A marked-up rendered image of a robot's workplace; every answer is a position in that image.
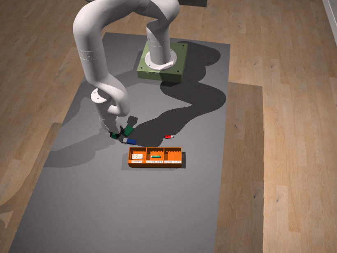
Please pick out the orange rack of bins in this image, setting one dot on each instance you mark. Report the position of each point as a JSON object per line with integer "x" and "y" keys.
{"x": 169, "y": 157}

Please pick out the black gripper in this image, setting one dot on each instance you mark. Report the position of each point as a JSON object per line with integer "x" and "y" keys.
{"x": 115, "y": 126}

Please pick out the blue and white eraser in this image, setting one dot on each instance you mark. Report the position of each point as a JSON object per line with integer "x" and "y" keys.
{"x": 129, "y": 141}

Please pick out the beige domino tile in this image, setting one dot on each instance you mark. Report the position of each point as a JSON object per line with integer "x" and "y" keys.
{"x": 137, "y": 156}

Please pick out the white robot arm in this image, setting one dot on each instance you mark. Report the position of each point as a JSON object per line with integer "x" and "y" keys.
{"x": 110, "y": 97}

